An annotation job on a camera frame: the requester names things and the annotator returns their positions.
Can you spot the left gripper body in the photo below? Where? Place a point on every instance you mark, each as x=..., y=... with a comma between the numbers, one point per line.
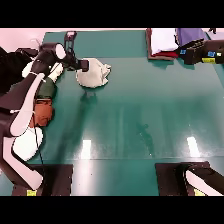
x=81, y=65

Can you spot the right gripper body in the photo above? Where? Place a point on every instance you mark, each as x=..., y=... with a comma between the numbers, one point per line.
x=192, y=52

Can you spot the cream T-shirt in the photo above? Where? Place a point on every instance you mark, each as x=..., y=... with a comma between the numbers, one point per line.
x=95, y=75

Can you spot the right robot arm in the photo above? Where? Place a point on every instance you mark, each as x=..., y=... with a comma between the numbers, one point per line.
x=213, y=50

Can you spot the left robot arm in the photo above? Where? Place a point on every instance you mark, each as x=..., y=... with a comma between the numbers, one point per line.
x=22, y=94

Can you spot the cream garment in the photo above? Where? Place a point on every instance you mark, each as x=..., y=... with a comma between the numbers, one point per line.
x=56, y=70

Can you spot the red garment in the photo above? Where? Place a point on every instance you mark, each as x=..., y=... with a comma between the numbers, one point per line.
x=165, y=54

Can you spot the white garment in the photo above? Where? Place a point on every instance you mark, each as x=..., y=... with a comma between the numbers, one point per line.
x=28, y=144
x=163, y=40

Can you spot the dark green garment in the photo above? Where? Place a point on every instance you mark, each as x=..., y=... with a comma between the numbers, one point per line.
x=46, y=88

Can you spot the dark brown tray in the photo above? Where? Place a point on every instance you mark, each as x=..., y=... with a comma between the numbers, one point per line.
x=148, y=43

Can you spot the brown garment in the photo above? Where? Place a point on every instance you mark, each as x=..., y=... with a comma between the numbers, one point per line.
x=43, y=112

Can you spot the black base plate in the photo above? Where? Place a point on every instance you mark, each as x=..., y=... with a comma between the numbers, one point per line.
x=58, y=180
x=166, y=180

